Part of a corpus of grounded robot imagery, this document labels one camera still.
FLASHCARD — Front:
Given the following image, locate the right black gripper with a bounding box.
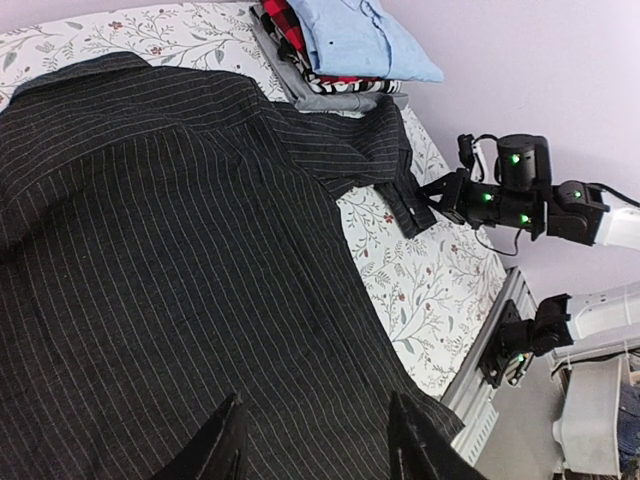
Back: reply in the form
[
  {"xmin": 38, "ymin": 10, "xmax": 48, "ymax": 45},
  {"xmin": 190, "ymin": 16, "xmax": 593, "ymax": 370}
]
[{"xmin": 418, "ymin": 169, "xmax": 502, "ymax": 228}]

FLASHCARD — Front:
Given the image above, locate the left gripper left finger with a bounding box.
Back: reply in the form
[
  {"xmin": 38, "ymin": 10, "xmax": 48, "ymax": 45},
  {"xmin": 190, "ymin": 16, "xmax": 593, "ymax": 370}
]
[{"xmin": 152, "ymin": 394, "xmax": 246, "ymax": 480}]

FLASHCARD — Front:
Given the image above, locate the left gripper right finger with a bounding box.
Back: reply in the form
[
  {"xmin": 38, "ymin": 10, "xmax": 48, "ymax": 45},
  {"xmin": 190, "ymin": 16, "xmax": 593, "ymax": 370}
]
[{"xmin": 387, "ymin": 392, "xmax": 486, "ymax": 480}]

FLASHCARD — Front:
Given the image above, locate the black pinstriped long sleeve shirt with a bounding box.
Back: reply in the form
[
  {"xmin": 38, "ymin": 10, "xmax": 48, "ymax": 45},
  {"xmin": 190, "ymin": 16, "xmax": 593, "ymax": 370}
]
[{"xmin": 1, "ymin": 53, "xmax": 462, "ymax": 479}]

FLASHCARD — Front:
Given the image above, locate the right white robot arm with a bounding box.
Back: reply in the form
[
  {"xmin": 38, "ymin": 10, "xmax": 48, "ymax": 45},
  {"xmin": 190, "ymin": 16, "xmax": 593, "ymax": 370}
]
[{"xmin": 417, "ymin": 134, "xmax": 639, "ymax": 358}]

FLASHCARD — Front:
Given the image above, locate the floral patterned table mat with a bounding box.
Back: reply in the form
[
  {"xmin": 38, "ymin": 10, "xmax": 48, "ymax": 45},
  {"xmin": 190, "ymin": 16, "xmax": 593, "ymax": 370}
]
[{"xmin": 1, "ymin": 2, "xmax": 506, "ymax": 397}]

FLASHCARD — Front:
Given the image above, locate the light blue folded shirt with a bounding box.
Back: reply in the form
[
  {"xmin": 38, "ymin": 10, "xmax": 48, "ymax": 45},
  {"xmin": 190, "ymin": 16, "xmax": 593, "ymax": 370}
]
[{"xmin": 289, "ymin": 0, "xmax": 444, "ymax": 83}]

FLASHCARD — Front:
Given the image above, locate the red black plaid folded shirt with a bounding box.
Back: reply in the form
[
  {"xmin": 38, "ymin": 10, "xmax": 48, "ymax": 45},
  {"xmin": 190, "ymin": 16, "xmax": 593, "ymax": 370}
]
[{"xmin": 259, "ymin": 0, "xmax": 401, "ymax": 94}]

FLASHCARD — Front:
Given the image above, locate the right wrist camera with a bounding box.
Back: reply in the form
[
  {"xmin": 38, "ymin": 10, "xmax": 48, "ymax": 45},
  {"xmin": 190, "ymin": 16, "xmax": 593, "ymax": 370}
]
[{"xmin": 457, "ymin": 134, "xmax": 487, "ymax": 182}]

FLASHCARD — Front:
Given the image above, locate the aluminium front rail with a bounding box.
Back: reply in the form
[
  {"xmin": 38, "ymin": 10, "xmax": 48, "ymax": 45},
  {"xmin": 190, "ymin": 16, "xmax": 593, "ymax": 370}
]
[{"xmin": 441, "ymin": 267, "xmax": 536, "ymax": 465}]

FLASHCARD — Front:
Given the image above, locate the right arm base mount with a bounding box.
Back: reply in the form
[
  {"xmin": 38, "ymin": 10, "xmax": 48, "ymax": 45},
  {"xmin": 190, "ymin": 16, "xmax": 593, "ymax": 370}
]
[{"xmin": 478, "ymin": 300, "xmax": 534, "ymax": 389}]

